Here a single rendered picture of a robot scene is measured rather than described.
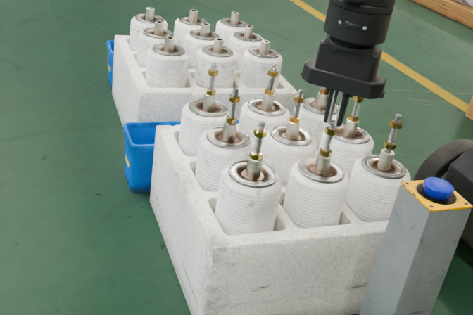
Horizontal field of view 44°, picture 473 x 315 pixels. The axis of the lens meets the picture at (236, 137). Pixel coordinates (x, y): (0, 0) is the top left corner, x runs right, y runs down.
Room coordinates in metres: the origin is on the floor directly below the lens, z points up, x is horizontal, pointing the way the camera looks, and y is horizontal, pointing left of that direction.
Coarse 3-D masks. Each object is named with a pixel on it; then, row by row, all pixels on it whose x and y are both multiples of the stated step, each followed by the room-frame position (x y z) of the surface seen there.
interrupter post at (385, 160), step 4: (384, 152) 0.86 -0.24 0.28; (392, 152) 0.87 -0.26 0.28; (380, 156) 0.86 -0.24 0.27; (384, 156) 0.86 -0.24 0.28; (388, 156) 0.85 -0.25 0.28; (392, 156) 0.86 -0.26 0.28; (380, 160) 0.86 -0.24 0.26; (384, 160) 0.86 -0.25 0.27; (388, 160) 0.86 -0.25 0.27; (392, 160) 0.86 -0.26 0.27; (380, 164) 0.86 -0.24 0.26; (384, 164) 0.86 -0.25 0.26; (388, 164) 0.86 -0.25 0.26; (380, 168) 0.86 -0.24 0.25; (384, 168) 0.86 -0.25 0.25; (388, 168) 0.86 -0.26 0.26
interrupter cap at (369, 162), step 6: (366, 156) 0.89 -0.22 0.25; (372, 156) 0.89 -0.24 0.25; (378, 156) 0.90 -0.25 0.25; (366, 162) 0.87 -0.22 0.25; (372, 162) 0.87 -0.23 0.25; (396, 162) 0.89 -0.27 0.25; (366, 168) 0.85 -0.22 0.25; (372, 168) 0.85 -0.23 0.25; (378, 168) 0.86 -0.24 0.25; (390, 168) 0.87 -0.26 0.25; (396, 168) 0.87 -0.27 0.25; (402, 168) 0.87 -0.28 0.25; (378, 174) 0.83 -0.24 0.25; (384, 174) 0.84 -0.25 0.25; (390, 174) 0.84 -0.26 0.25; (396, 174) 0.84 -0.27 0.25; (402, 174) 0.84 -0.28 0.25
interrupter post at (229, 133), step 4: (224, 124) 0.88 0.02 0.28; (228, 124) 0.87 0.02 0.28; (232, 124) 0.87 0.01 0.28; (236, 124) 0.88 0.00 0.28; (224, 128) 0.88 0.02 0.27; (228, 128) 0.87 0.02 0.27; (232, 128) 0.87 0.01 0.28; (224, 132) 0.87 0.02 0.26; (228, 132) 0.87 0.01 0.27; (232, 132) 0.87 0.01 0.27; (224, 136) 0.87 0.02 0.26; (228, 136) 0.87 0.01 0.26; (232, 136) 0.87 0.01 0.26; (228, 140) 0.87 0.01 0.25; (232, 140) 0.87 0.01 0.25
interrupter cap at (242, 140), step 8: (216, 128) 0.91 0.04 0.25; (208, 136) 0.87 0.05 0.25; (216, 136) 0.88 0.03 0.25; (240, 136) 0.89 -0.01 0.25; (248, 136) 0.89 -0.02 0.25; (216, 144) 0.85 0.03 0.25; (224, 144) 0.85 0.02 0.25; (232, 144) 0.85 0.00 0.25; (240, 144) 0.86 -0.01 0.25; (248, 144) 0.87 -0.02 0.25
